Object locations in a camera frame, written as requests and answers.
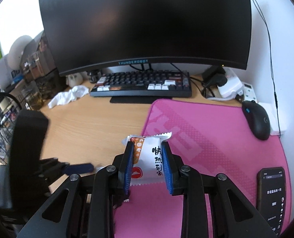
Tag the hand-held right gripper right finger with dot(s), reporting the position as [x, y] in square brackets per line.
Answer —
[167, 168]

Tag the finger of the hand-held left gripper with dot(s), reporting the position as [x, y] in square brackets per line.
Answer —
[78, 168]

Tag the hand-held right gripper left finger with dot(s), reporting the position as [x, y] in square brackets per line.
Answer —
[129, 166]

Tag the small white sachet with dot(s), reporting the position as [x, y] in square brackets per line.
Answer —
[149, 158]

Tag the wooden desktop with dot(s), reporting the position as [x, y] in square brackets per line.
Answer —
[87, 129]

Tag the pink mouse pad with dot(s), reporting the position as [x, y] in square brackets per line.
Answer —
[211, 133]

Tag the white cloth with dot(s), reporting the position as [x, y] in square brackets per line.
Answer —
[67, 96]

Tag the white cardboard box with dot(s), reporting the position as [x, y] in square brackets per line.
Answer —
[5, 72]

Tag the cream ceramic vase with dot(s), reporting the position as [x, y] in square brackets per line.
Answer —
[74, 79]

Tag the clear storage drawers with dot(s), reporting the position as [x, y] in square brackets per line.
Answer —
[42, 64]

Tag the black keyboard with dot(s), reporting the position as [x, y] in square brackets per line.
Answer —
[142, 81]

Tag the grey round hat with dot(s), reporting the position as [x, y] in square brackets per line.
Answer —
[19, 52]

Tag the white power strip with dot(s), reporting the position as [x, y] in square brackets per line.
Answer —
[230, 89]

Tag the black computer mouse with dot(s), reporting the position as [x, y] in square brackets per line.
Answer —
[257, 121]

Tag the black power adapters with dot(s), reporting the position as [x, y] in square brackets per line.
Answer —
[212, 75]

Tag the black smartphone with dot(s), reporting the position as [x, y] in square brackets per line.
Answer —
[271, 203]

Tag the white remote control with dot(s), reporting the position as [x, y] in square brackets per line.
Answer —
[250, 91]

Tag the black curved monitor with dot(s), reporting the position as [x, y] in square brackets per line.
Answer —
[147, 22]

